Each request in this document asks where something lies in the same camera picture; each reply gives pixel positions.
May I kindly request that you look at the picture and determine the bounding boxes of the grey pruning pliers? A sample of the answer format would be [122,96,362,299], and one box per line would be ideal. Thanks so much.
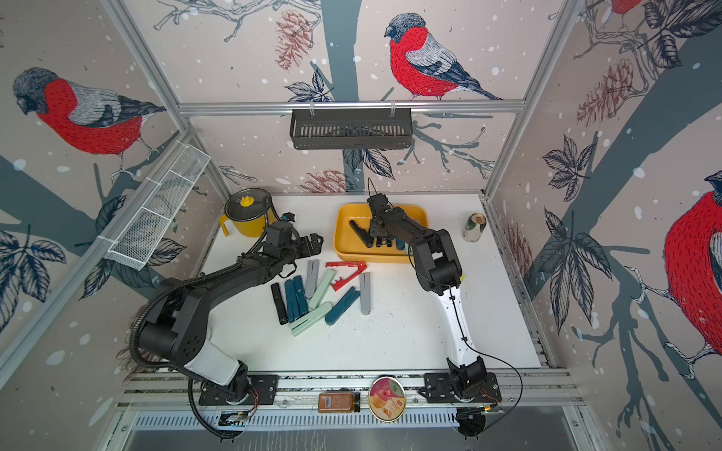
[305,259,320,300]
[360,272,372,316]

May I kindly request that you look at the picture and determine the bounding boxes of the yellow plastic storage box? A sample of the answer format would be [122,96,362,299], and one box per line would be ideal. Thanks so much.
[333,203,408,264]

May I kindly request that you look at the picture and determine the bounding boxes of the black hanging wall basket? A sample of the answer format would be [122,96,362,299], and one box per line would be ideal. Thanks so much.
[290,108,414,150]

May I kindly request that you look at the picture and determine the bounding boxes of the red pruning pliers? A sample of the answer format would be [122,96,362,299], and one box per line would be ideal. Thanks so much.
[325,261,368,291]

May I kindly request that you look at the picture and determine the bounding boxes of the dark teal angled pruning pliers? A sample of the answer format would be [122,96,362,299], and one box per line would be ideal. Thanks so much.
[325,287,361,326]

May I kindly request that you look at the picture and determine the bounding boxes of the light green upper pruning pliers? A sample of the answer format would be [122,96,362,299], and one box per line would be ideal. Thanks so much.
[308,269,336,310]

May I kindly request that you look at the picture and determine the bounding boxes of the green white small bottle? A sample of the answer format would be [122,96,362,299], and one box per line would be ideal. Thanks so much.
[463,212,487,242]

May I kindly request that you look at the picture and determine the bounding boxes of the round pink tin lid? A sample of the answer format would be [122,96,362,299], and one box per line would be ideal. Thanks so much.
[368,376,407,423]

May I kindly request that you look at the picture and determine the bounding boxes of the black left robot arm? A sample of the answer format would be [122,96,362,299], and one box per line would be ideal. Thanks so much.
[128,221,323,402]

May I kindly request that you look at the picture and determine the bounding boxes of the yellow electric cooking pot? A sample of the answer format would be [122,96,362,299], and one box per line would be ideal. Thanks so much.
[219,188,279,238]

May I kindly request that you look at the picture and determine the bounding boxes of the white wire mesh shelf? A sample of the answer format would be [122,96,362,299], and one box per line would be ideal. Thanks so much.
[105,143,211,270]

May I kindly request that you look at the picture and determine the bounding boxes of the black pruning pliers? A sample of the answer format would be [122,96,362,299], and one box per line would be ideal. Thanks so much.
[376,237,391,248]
[271,283,289,325]
[349,220,375,248]

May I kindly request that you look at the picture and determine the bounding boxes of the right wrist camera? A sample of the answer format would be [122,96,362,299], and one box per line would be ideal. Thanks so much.
[367,193,391,215]

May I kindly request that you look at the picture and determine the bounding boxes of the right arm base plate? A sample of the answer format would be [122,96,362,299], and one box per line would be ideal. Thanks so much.
[419,372,502,404]

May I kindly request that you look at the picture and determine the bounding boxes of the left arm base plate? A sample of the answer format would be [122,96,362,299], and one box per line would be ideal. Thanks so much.
[199,374,279,407]

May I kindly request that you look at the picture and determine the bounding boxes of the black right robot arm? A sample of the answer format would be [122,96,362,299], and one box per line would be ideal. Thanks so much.
[367,194,487,402]

